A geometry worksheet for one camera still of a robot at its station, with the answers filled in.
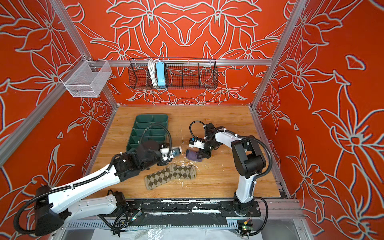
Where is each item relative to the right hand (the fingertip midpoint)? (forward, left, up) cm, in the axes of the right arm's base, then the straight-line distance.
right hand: (198, 154), depth 90 cm
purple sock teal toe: (-2, +3, +3) cm, 5 cm away
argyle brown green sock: (-10, +15, -1) cm, 18 cm away
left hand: (-4, +14, +20) cm, 24 cm away
